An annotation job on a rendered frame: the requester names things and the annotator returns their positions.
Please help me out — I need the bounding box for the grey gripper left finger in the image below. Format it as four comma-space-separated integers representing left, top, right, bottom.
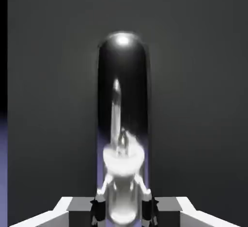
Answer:
9, 196, 106, 227

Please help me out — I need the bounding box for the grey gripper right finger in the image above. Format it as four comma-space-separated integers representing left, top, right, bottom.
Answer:
142, 196, 241, 227

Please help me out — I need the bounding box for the dark grey cabinet door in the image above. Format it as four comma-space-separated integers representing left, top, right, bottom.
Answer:
7, 0, 248, 227

